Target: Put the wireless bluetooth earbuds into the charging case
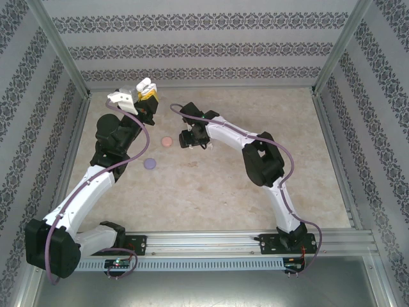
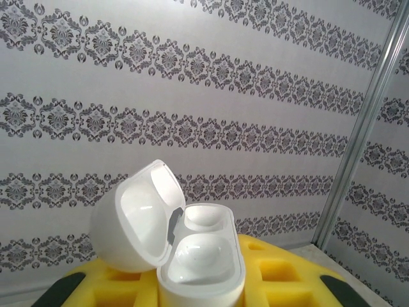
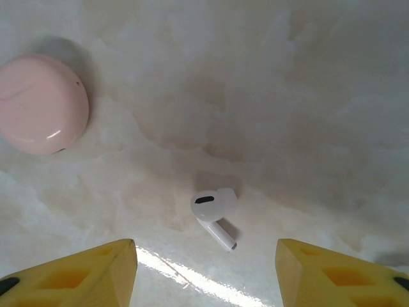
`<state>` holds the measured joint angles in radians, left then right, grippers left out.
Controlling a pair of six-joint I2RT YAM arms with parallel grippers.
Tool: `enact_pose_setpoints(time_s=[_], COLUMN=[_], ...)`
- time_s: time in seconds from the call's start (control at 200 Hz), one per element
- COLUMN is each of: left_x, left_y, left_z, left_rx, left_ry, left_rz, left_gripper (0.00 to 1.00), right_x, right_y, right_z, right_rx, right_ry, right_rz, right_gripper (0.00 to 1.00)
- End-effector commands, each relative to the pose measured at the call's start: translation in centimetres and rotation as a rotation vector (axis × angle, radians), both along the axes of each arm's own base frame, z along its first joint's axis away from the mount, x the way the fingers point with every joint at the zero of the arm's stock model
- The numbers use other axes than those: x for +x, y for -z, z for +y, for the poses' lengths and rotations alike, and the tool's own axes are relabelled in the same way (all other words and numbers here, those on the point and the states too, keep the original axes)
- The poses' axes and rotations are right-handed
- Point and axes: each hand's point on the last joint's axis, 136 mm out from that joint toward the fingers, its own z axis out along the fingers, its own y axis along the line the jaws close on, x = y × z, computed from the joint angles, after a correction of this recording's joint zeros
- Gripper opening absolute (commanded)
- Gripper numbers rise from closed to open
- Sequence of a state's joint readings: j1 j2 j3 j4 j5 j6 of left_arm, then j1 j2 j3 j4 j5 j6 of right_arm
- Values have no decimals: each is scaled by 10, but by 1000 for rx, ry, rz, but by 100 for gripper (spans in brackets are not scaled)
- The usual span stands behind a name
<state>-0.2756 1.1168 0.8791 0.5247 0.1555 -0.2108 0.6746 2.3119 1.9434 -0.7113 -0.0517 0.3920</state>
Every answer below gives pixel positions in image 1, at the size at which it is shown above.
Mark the grey sheet metal panel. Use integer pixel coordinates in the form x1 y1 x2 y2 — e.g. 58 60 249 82
31 271 389 307

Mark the aluminium frame rail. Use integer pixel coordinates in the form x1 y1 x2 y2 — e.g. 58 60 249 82
312 94 362 230
47 95 93 224
86 85 317 93

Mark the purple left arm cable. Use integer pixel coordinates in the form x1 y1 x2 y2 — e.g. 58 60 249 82
44 100 151 285

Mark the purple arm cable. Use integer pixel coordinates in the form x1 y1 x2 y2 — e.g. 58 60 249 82
44 100 151 285
169 103 323 276

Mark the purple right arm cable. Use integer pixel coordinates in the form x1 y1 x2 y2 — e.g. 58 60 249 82
169 103 323 276

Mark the aluminium frame post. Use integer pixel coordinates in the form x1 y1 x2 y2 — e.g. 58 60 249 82
310 0 374 97
26 0 93 98

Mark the wide aluminium mounting rail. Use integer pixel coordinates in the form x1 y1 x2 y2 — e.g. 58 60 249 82
79 232 375 257

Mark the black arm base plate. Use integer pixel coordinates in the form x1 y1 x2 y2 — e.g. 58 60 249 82
123 235 148 256
259 233 319 256

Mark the slotted grey cable duct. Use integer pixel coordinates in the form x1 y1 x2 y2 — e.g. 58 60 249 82
76 258 286 272

